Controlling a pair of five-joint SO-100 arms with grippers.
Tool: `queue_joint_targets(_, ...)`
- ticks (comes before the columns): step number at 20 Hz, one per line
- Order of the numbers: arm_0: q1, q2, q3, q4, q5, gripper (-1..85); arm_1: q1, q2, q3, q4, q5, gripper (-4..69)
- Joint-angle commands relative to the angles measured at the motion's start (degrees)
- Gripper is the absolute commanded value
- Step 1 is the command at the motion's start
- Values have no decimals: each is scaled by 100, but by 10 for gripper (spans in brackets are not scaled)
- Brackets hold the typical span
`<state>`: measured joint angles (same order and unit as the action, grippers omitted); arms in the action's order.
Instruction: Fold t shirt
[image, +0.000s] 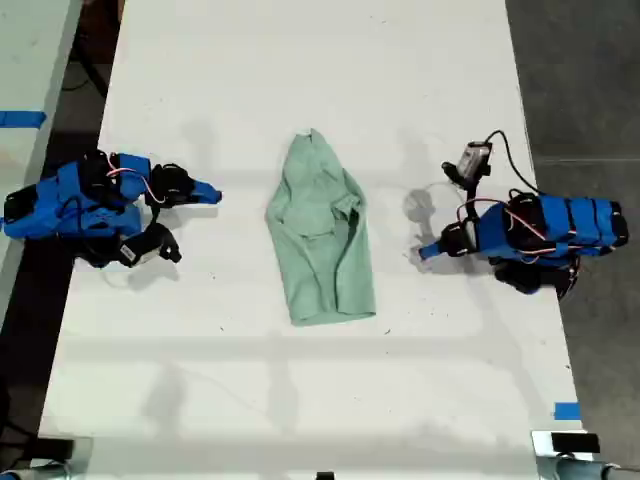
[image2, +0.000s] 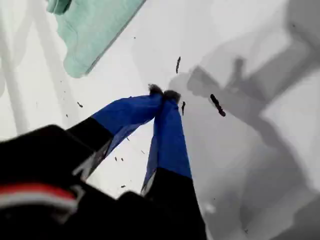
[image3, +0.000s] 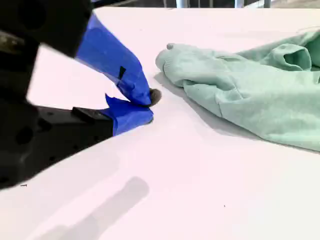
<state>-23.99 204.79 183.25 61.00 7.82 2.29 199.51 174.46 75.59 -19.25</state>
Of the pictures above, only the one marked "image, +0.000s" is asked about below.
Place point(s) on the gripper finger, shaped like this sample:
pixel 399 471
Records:
pixel 197 198
pixel 197 186
pixel 435 251
pixel 449 234

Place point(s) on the pale green t-shirt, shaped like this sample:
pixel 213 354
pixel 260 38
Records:
pixel 320 240

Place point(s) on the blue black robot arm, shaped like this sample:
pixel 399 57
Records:
pixel 575 225
pixel 45 215

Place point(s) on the long blue tape strip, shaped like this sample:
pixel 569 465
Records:
pixel 22 119

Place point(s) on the short blue tape strip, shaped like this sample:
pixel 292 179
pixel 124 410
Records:
pixel 567 411

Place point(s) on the small black box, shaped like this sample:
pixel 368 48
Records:
pixel 575 443
pixel 55 448

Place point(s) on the tiny black box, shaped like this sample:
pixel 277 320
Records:
pixel 325 475

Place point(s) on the grey pipe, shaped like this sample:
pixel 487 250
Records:
pixel 585 470
pixel 35 472

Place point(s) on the short black camera stalk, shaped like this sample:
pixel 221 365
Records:
pixel 162 235
pixel 462 180

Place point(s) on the black camera box white label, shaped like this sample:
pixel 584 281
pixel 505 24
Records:
pixel 137 252

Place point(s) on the grey camera box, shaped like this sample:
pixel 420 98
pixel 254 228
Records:
pixel 475 159

